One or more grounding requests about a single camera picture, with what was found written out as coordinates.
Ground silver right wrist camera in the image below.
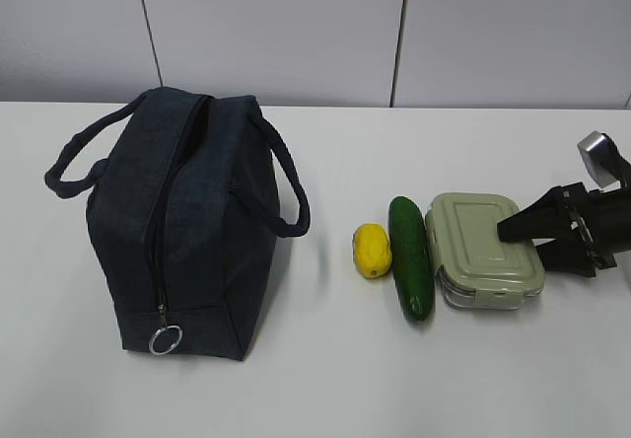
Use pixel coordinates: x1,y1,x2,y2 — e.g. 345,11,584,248
577,131,630,188

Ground green cucumber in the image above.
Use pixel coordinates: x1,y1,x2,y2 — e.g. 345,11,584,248
388,196,435,323

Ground metal zipper pull ring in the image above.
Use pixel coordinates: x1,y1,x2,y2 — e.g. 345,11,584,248
149,326,185,358

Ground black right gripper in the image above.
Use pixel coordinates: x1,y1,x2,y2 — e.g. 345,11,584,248
497,182,630,277

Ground glass container green lid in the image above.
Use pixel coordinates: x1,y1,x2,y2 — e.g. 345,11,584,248
425,192,545,310

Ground yellow lemon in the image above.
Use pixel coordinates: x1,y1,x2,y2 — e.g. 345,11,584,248
352,223,392,279

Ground dark navy lunch bag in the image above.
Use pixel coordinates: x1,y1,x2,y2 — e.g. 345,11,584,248
44,87,311,360

